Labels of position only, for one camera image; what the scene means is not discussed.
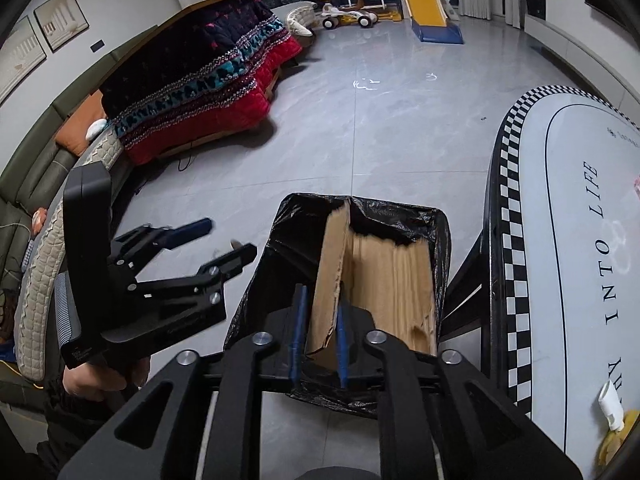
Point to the cardboard box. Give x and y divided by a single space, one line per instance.
327 280

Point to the yellow toy slide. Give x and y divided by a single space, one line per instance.
425 7

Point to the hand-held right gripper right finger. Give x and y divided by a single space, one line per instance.
342 342

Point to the white ride-on toy car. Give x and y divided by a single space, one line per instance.
345 15

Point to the round white checkered-rim table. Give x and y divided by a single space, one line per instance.
565 260

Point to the crumpled white plastic tube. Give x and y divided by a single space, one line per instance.
611 402

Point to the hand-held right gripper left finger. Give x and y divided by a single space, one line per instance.
298 332

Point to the beige quilted sofa cover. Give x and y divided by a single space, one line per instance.
47 255

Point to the person's left hand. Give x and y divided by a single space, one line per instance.
97 380

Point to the yellow banana peel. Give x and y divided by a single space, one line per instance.
611 447

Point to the person's left forearm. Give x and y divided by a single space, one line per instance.
75 435

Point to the black wall switch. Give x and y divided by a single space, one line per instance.
98 46

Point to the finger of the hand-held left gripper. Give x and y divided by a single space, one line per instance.
227 265
187 230

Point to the table with patterned red blanket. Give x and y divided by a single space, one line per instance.
200 75

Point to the orange cushion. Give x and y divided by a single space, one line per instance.
80 122

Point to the trash bin with black bag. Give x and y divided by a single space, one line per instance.
270 280

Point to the dark green sofa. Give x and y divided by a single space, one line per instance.
30 170

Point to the white low cabinet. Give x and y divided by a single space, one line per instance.
575 55

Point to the small framed picture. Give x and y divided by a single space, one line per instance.
61 19

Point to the white curved baby cushion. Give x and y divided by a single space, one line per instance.
297 20

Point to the large framed picture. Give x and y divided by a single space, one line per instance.
20 57

